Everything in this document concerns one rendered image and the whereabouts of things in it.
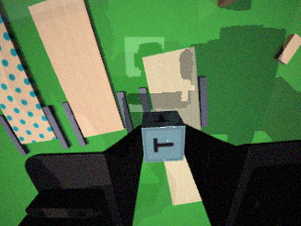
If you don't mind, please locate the light blue cube with black t mark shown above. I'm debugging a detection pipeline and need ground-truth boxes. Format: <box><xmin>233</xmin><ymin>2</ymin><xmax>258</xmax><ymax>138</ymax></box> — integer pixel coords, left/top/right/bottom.
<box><xmin>142</xmin><ymin>110</ymin><xmax>185</xmax><ymax>163</ymax></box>

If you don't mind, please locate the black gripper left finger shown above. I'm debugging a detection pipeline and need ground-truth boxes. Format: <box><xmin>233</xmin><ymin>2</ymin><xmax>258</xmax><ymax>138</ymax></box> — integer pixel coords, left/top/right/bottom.
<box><xmin>25</xmin><ymin>125</ymin><xmax>144</xmax><ymax>226</ymax></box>

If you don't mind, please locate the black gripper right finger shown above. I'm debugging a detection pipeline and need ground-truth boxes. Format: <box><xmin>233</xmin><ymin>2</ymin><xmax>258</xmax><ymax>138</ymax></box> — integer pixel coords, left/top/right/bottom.
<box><xmin>184</xmin><ymin>124</ymin><xmax>301</xmax><ymax>226</ymax></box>

